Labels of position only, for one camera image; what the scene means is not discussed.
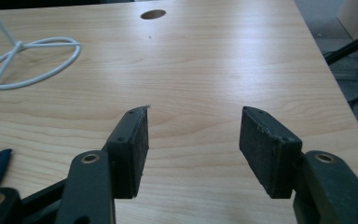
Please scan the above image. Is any black stand leg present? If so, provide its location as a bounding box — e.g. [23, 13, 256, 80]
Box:
[324, 27, 358, 66]

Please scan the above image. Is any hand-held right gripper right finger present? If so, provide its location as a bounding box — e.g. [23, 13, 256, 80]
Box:
[239, 105, 303, 200]

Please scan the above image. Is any white looped cable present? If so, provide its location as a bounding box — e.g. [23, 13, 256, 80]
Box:
[0, 0, 82, 91]

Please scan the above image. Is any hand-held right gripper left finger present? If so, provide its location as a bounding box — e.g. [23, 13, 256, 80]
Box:
[105, 105, 150, 200]

